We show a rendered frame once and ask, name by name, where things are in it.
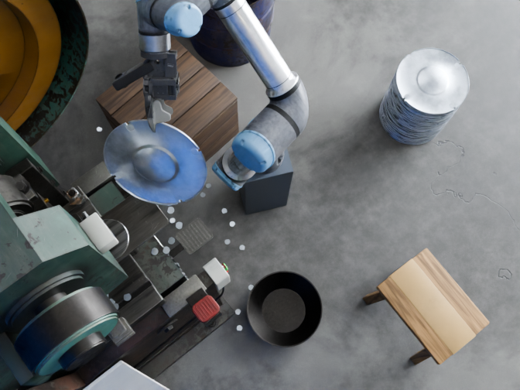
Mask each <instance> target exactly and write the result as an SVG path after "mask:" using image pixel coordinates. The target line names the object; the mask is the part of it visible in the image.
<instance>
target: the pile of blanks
mask: <svg viewBox="0 0 520 390"><path fill-rule="evenodd" d="M397 69H398V68H397ZM396 73H397V70H396V72H395V74H394V77H393V78H392V82H391V83H390V85H389V87H388V90H387V91H386V93H385V96H384V97H383V100H382V102H381V105H380V109H379V117H380V121H381V124H382V126H383V128H384V130H386V132H388V133H389V135H390V136H391V137H392V138H393V139H395V140H397V141H398V142H401V143H404V144H407V145H421V144H424V143H427V142H429V141H431V140H432V139H434V138H435V137H436V136H437V135H438V134H439V133H440V131H441V130H442V129H443V127H444V126H445V125H446V123H447V122H448V121H449V120H450V119H451V118H452V117H453V114H455V112H456V111H457V109H458V108H459V107H460V106H459V107H458V108H453V109H454V110H452V111H450V112H447V113H445V114H440V115H431V114H427V113H423V112H421V111H418V110H416V109H415V108H413V107H411V106H410V105H409V104H408V103H407V102H406V101H405V98H402V96H401V94H400V93H399V90H398V88H397V84H396Z"/></svg>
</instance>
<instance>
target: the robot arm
mask: <svg viewBox="0 0 520 390"><path fill-rule="evenodd" d="M135 3H136V4H137V15H138V26H139V49H140V50H141V57H143V58H145V59H146V60H143V61H142V62H141V63H139V64H137V65H135V66H134V67H132V68H131V69H129V70H126V71H125V72H124V73H122V74H118V75H117V76H116V77H115V79H114V81H113V82H112V85H113V87H114V88H115V90H117V91H119V90H121V89H122V88H126V87H127V86H128V85H129V84H131V83H133V82H134V81H136V80H138V79H139V78H141V77H143V79H144V80H143V95H144V97H145V113H146V117H147V121H148V123H149V127H150V128H151V130H152V132H156V124H159V123H163V122H166V121H169V120H170V119H171V115H172V114H173V109H172V108H171V107H170V106H167V105H165V103H164V100H176V96H177V95H178V93H179V92H180V72H179V71H178V70H177V64H176V57H177V50H170V48H171V42H170V34H172V35H174V36H182V37H185V38H189V37H192V36H195V35H196V34H197V33H198V32H199V31H200V27H201V25H202V23H203V15H204V14H205V13H206V12H207V11H209V10H210V9H211V8H213V10H214V11H215V12H216V13H217V15H218V17H219V18H220V19H221V21H222V22H223V24H224V25H225V27H226V28H227V30H228V32H229V33H230V34H231V36H232V37H233V39H234V41H235V42H236V43H237V45H238V46H239V48H240V49H241V51H242V53H243V54H244V55H245V57H246V58H247V60H248V61H249V63H250V64H251V65H252V67H253V68H254V70H255V72H256V73H257V75H258V76H259V77H260V79H261V80H262V82H263V84H264V85H265V86H266V91H265V93H266V95H267V96H268V98H269V100H270V102H269V104H268V105H267V106H266V107H265V108H264V109H263V110H262V111H261V112H260V113H259V114H258V115H257V116H256V117H255V118H253V119H252V120H251V121H250V122H249V123H248V125H247V126H246V127H245V128H244V129H243V130H242V132H240V133H238V134H237V136H236V137H235V139H234V141H233V142H232V146H231V147H230V148H229V149H228V150H227V151H226V152H225V153H224V154H223V155H222V157H220V158H219V160H218V161H216V162H215V164H213V166H212V170H213V171H214V173H215V174H216V175H217V176H218V177H219V178H220V179H221V180H222V181H223V182H224V183H225V184H227V185H228V186H229V187H230V188H231V189H232V190H234V191H237V190H239V189H240V188H242V186H243V185H244V184H245V182H246V181H247V180H248V179H250V178H251V177H252V176H253V175H254V174H255V173H259V174H267V173H272V172H274V171H275V170H277V169H278V168H279V167H280V166H281V164H282V161H283V159H284V151H285V150H286V149H287V148H288V147H289V146H290V145H291V143H292V142H293V141H294V140H295V139H296V138H297V137H298V136H299V135H300V134H301V133H302V132H303V130H304V128H305V127H306V123H307V120H308V116H309V103H308V97H307V94H306V89H305V87H304V85H303V82H302V81H301V79H300V77H299V75H298V74H297V73H296V72H294V71H291V70H290V69H289V68H288V66H287V64H286V62H285V61H284V59H283V58H282V56H281V55H280V53H279V51H278V50H277V49H276V48H275V45H274V44H273V42H272V41H271V40H270V38H269V36H268V34H267V33H266V31H265V30H264V28H263V27H262V25H261V23H260V22H259V21H258V19H257V17H256V16H255V14H254V12H253V11H252V10H251V8H250V6H249V5H248V3H247V2H246V1H245V0H136V1H135ZM158 60H159V61H158ZM156 98H157V100H156Z"/></svg>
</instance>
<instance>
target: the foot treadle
mask: <svg viewBox="0 0 520 390"><path fill-rule="evenodd" d="M212 238H213V235H212V234H211V232H210V231H209V230H208V228H207V227H206V226H205V224H204V223H203V222H202V220H201V219H199V218H197V219H196V220H195V221H193V222H192V223H190V224H189V225H187V226H186V227H185V228H184V229H183V230H182V231H180V232H179V233H177V234H176V239H177V240H178V241H179V244H178V245H177V246H176V247H175V248H173V249H172V250H170V251H169V254H170V255H171V256H172V257H173V258H174V257H176V256H177V255H178V254H179V253H180V252H182V251H183V250H184V249H185V250H186V251H187V253H188V254H190V255H191V254H193V253H194V252H195V251H196V250H197V249H199V248H200V247H202V246H203V245H205V244H206V243H207V242H208V241H209V240H210V239H212Z"/></svg>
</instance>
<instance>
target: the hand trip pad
mask: <svg viewBox="0 0 520 390"><path fill-rule="evenodd" d="M192 311H193V314H194V315H195V316H196V318H197V319H198V320H199V321H200V322H201V323H206V322H207V321H208V320H210V319H211V318H212V317H213V316H215V315H216V314H217V313H218V312H219V311H220V307H219V305H218V304H217V302H216V301H215V300H214V298H213V297H212V296H209V295H208V296H205V297H204V298H202V299H201V300H200V301H198V302H197V303H195V304H194V305H193V307H192Z"/></svg>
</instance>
